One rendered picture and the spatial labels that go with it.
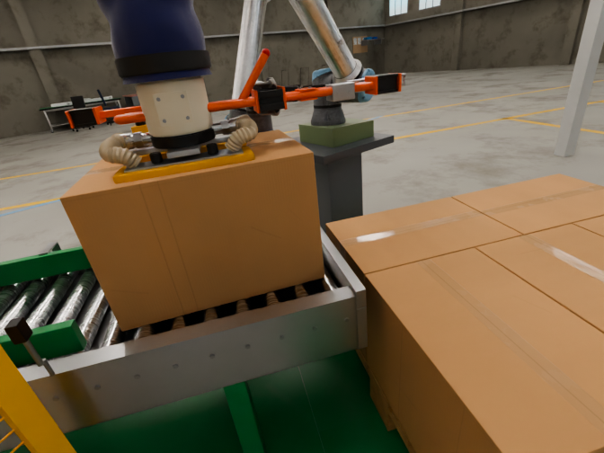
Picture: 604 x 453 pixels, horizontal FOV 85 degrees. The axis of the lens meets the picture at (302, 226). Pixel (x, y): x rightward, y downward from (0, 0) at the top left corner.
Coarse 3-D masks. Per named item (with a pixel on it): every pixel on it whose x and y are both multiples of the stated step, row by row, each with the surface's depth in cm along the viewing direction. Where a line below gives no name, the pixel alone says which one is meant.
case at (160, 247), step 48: (288, 144) 97; (96, 192) 75; (144, 192) 78; (192, 192) 81; (240, 192) 85; (288, 192) 88; (96, 240) 79; (144, 240) 82; (192, 240) 86; (240, 240) 90; (288, 240) 94; (144, 288) 88; (192, 288) 92; (240, 288) 96
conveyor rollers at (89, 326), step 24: (0, 288) 124; (24, 288) 125; (336, 288) 99; (0, 312) 110; (24, 312) 108; (48, 312) 106; (72, 312) 103; (96, 312) 101; (216, 312) 95; (240, 312) 93; (120, 336) 91; (144, 336) 88; (48, 360) 87
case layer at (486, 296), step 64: (512, 192) 146; (576, 192) 139; (384, 256) 112; (448, 256) 108; (512, 256) 104; (576, 256) 100; (384, 320) 95; (448, 320) 83; (512, 320) 81; (576, 320) 78; (384, 384) 107; (448, 384) 68; (512, 384) 66; (576, 384) 64; (448, 448) 74; (512, 448) 56; (576, 448) 55
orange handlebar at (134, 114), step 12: (360, 84) 96; (372, 84) 96; (288, 96) 91; (300, 96) 92; (312, 96) 93; (120, 108) 107; (132, 108) 107; (216, 108) 88; (228, 108) 89; (120, 120) 83; (132, 120) 84; (144, 120) 85
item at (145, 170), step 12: (216, 144) 85; (156, 156) 82; (180, 156) 87; (192, 156) 85; (204, 156) 84; (216, 156) 83; (228, 156) 83; (240, 156) 84; (252, 156) 84; (120, 168) 84; (132, 168) 81; (144, 168) 80; (156, 168) 80; (168, 168) 80; (180, 168) 81; (192, 168) 82; (204, 168) 82; (120, 180) 78; (132, 180) 79
